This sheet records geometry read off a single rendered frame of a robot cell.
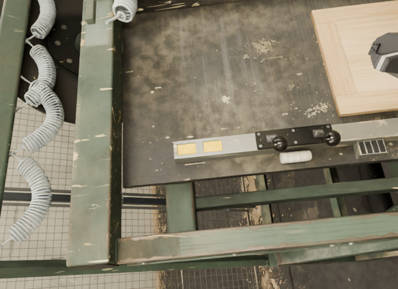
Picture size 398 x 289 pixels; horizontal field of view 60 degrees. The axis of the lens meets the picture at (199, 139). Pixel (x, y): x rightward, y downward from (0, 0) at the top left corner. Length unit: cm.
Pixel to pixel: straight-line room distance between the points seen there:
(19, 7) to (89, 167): 98
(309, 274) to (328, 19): 215
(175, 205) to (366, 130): 54
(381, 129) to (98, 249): 76
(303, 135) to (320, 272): 203
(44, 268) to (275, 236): 81
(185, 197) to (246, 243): 22
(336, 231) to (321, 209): 194
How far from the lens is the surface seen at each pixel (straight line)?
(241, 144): 92
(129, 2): 101
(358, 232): 90
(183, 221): 94
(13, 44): 160
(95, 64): 104
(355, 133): 99
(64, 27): 176
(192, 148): 92
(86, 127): 95
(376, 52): 63
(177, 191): 96
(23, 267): 133
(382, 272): 255
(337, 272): 276
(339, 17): 122
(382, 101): 108
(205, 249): 84
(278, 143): 80
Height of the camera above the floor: 207
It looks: 27 degrees down
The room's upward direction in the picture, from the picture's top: 82 degrees counter-clockwise
